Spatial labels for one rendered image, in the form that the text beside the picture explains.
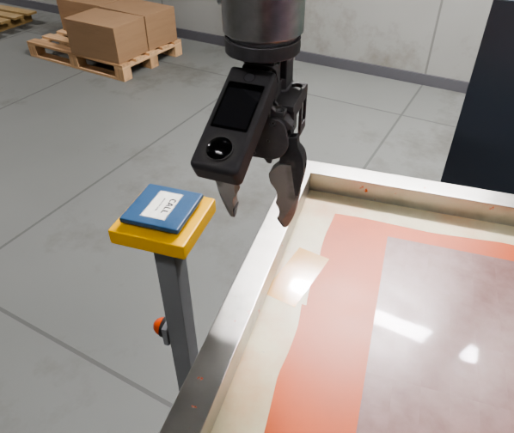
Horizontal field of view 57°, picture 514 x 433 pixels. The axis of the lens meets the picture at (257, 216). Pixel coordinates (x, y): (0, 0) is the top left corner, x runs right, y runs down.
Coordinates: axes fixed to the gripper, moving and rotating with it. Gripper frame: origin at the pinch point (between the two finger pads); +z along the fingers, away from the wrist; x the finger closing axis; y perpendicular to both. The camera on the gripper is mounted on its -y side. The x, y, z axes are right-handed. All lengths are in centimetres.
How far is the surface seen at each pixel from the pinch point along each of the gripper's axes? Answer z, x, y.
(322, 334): 12.7, -9.7, -4.3
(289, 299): 12.7, -4.4, -0.2
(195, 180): 109, 83, 148
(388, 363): 12.7, -17.8, -6.0
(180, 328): 39.4, 18.7, 9.3
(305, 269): 12.7, -5.1, 5.9
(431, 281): 12.8, -21.9, 9.0
